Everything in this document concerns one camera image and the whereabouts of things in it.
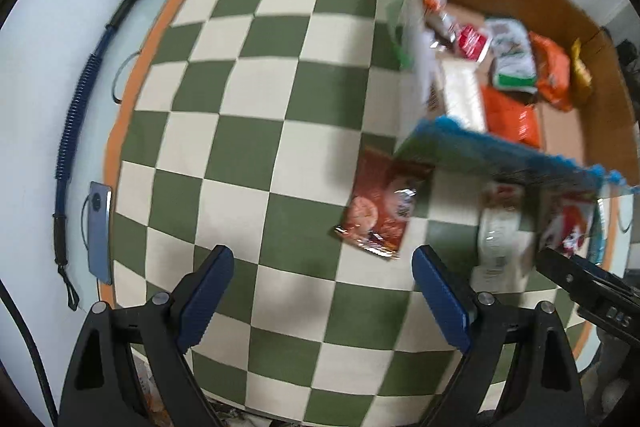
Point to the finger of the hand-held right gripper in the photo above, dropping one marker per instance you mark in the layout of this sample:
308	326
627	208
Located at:
570	269

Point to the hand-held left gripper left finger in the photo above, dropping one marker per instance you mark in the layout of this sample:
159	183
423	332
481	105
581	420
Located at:
205	302

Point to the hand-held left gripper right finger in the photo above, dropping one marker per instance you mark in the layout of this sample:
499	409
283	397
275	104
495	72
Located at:
442	302

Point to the red-white snack packet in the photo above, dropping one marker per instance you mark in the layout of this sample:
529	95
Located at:
570	222

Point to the brown red snack packet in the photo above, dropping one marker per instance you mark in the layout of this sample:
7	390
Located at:
380	202

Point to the cardboard box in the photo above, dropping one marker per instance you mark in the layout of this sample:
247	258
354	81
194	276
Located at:
500	162

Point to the orange snack packet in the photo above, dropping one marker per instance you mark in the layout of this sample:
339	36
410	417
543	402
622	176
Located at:
512	117
550	67

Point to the yellow panda snack packet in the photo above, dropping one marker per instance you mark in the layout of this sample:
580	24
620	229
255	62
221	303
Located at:
581	67

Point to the green white snack packet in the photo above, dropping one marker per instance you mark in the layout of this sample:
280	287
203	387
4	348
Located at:
510	57

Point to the clear packet with red base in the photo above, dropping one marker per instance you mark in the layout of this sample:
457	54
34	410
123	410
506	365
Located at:
470	42

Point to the blue stick snack packet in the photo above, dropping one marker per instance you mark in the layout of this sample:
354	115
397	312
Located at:
602	232

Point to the clear packet with red header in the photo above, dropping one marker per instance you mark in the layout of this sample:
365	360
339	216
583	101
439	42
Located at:
500	232

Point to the blue grey smartphone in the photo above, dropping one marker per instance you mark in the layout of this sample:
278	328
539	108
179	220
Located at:
100	232

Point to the green white checkered tablecloth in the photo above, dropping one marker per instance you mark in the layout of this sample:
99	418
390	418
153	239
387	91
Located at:
250	107

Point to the blue spring exercise bar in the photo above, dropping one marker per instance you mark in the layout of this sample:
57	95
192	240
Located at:
75	107

